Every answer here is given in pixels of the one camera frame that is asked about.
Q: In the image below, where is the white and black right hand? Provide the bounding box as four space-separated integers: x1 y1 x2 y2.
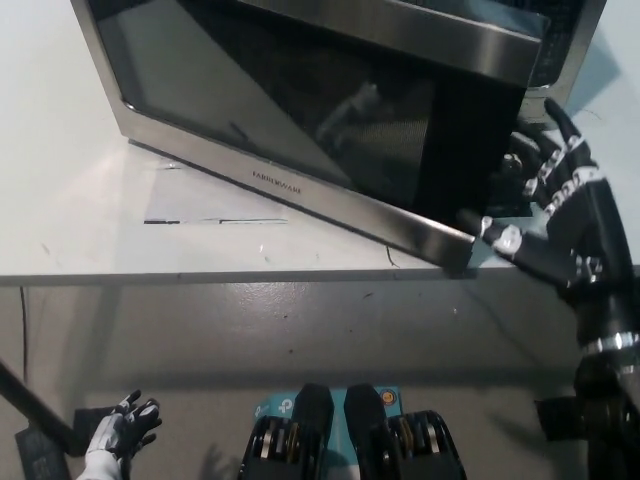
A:
458 98 640 350

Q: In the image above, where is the white and black left hand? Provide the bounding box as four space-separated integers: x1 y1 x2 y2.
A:
81 389 164 470

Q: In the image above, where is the stainless steel Farberware microwave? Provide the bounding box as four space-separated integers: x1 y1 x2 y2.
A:
69 0 546 276

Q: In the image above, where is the stainless steel microwave body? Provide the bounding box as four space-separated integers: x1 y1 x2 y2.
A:
518 0 620 127

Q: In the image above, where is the small black floor mat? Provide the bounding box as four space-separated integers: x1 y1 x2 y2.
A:
73 406 119 437

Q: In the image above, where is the large black floor mat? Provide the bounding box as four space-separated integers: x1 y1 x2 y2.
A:
13 427 81 480

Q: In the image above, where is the black slanted bar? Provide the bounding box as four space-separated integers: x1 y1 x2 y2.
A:
0 356 82 457

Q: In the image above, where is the black tape patch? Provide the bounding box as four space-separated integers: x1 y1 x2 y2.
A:
485 130 539 219

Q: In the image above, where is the black ribbed floor mat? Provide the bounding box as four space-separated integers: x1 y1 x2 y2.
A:
533 394 586 442

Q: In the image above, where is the thin black floor cable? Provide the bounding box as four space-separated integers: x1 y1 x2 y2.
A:
479 294 576 359

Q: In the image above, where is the thick black floor cable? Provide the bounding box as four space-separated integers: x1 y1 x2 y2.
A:
18 285 29 372

